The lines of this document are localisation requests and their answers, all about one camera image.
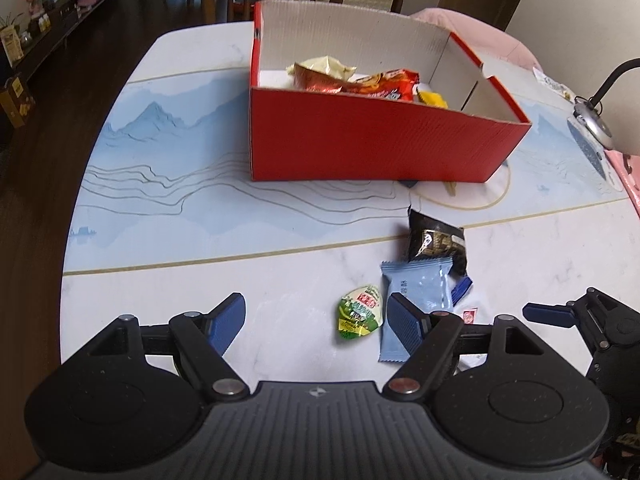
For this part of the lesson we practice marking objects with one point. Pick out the dark red snack packet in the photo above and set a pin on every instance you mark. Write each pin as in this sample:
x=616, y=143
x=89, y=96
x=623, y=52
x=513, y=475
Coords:
x=315, y=80

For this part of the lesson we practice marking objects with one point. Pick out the small clear snack packet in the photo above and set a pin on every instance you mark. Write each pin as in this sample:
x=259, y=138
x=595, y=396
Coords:
x=552, y=82

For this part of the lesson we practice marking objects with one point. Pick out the dark low cabinet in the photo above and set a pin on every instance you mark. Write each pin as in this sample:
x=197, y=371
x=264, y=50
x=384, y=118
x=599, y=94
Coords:
x=60, y=15

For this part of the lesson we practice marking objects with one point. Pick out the red cardboard box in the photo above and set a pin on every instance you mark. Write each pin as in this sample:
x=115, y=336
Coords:
x=350, y=135

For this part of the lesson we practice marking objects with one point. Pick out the green jelly cup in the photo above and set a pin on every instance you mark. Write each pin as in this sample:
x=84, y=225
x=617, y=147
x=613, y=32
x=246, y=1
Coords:
x=360, y=312

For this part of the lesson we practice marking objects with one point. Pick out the pink cloth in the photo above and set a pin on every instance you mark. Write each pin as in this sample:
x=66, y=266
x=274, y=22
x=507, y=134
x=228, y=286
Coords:
x=630, y=175

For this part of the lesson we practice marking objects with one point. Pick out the cream yellow snack packet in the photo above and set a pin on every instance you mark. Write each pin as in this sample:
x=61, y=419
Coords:
x=325, y=66

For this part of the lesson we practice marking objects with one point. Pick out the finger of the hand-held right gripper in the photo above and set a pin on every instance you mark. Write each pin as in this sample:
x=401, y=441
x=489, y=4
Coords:
x=547, y=313

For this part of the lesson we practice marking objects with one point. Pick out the yellow paper box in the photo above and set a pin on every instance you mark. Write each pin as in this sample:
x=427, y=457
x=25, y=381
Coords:
x=12, y=45

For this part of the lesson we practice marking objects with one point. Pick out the red chip bag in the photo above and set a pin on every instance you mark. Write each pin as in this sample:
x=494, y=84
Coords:
x=380, y=82

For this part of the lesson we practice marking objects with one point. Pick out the black snack packet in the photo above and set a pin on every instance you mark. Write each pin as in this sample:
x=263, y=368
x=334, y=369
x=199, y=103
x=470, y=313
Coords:
x=435, y=240

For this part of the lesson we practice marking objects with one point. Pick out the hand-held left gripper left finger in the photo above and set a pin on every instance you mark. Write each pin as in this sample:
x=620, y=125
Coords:
x=227, y=320

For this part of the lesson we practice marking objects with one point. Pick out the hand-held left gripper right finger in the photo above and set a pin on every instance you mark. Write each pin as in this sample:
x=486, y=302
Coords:
x=405, y=320

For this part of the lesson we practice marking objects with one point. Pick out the light blue snack packet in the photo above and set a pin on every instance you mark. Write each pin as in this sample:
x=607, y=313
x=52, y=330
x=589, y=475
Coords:
x=425, y=285

